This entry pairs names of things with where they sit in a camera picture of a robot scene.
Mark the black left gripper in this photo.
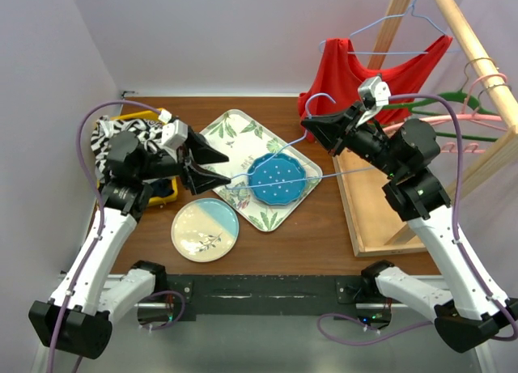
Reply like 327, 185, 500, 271
136, 126, 231, 194

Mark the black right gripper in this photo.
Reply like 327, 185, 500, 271
302, 100, 404, 178

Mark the blue wire hanger front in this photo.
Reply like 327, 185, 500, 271
225, 92, 376, 193

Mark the blue wire hanger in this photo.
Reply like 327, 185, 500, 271
318, 0, 461, 58
225, 92, 376, 193

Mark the navy maroon-trimmed tank top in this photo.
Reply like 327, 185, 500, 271
151, 179, 174, 198

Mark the black white striped tank top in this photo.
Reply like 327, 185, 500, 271
91, 117, 163, 184

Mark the red tank top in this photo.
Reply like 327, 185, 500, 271
298, 35, 452, 118

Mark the green plastic hanger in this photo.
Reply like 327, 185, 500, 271
384, 90, 497, 142

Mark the thick pink plastic hanger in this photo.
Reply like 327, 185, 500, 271
382, 114, 507, 154

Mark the thin pink wire hanger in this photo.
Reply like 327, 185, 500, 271
461, 57, 508, 117

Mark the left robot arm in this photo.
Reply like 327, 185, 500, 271
28, 126, 230, 359

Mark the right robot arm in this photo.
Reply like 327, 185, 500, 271
301, 102, 517, 353

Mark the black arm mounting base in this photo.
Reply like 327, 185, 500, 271
168, 274, 387, 320

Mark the blue dotted plate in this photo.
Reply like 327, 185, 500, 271
247, 153, 308, 206

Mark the cream and blue plate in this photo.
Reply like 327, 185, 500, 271
171, 198, 240, 263

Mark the yellow plastic bin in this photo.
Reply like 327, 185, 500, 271
90, 111, 178, 206

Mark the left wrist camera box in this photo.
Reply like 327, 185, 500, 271
161, 120, 189, 149

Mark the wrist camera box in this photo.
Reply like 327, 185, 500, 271
357, 75, 391, 127
161, 120, 189, 149

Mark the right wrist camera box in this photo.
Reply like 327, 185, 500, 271
357, 75, 391, 127

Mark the wooden clothes rack frame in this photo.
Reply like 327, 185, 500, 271
333, 0, 517, 256

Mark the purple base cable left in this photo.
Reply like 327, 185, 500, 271
137, 290, 187, 332

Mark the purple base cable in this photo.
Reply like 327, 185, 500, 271
137, 290, 187, 332
316, 312, 434, 346

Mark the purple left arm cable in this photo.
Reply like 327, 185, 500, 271
45, 100, 173, 373

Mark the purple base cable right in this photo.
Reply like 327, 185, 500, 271
316, 312, 434, 346

